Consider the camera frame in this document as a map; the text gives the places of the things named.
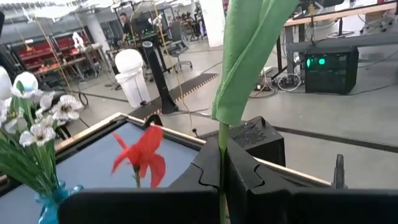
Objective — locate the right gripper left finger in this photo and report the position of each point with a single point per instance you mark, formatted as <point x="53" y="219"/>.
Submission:
<point x="140" y="207"/>

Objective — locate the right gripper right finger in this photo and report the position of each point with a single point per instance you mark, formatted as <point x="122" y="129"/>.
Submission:
<point x="280" y="205"/>

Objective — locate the red blossom bunch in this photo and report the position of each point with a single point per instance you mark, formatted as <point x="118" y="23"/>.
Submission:
<point x="146" y="152"/>

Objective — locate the red artificial tulip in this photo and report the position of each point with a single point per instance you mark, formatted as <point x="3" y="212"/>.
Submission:
<point x="248" y="62"/>

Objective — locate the blue glass vase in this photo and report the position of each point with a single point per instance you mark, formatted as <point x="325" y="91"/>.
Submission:
<point x="49" y="211"/>

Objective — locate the white trash bin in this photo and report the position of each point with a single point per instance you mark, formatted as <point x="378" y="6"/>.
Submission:
<point x="132" y="84"/>

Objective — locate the dark mat with striped edge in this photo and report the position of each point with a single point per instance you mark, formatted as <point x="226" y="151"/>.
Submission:
<point x="192" y="84"/>

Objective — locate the black computer with green lights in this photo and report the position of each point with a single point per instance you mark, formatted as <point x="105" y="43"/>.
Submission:
<point x="339" y="77"/>

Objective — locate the grey office chair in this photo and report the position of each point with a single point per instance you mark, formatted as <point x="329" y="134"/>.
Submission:
<point x="178" y="46"/>

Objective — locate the person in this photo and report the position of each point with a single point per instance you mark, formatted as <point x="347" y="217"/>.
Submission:
<point x="126" y="28"/>

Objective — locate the red shelf rack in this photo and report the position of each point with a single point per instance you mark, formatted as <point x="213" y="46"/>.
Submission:
<point x="40" y="53"/>

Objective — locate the white building column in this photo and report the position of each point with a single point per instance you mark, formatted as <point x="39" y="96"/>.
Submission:
<point x="213" y="21"/>

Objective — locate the wooden desk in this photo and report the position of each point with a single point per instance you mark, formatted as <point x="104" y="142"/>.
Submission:
<point x="342" y="12"/>

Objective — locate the wooden table rim with frame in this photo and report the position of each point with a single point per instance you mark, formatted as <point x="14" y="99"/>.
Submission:
<point x="93" y="130"/>

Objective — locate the tall black post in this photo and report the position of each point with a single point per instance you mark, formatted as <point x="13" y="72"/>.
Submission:
<point x="161" y="81"/>

